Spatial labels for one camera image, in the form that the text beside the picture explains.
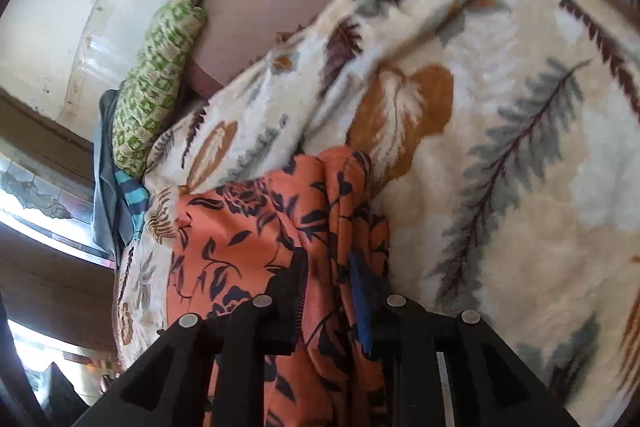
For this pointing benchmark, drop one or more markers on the teal striped cloth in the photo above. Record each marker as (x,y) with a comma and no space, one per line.
(132,202)

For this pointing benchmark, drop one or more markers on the green checkered pillow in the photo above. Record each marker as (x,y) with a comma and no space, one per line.
(160,57)

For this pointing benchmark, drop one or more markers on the pink bolster cushion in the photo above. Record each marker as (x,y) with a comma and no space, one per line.
(270,7)

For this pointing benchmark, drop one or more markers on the dark wooden door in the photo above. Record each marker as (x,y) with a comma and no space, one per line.
(50,287)

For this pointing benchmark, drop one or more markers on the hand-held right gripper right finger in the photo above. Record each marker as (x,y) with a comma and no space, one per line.
(366,339)

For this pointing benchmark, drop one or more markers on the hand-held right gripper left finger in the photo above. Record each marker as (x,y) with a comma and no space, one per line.
(285,297)

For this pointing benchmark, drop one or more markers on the orange floral shirt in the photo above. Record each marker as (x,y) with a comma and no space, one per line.
(250,227)

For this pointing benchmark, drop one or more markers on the stained glass window pane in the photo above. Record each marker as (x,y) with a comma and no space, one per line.
(30,197)

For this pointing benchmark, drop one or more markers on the leaf print blanket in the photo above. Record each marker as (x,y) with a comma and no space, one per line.
(500,107)

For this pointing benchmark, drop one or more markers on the blue-grey cloth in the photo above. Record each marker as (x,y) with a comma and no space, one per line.
(105,187)

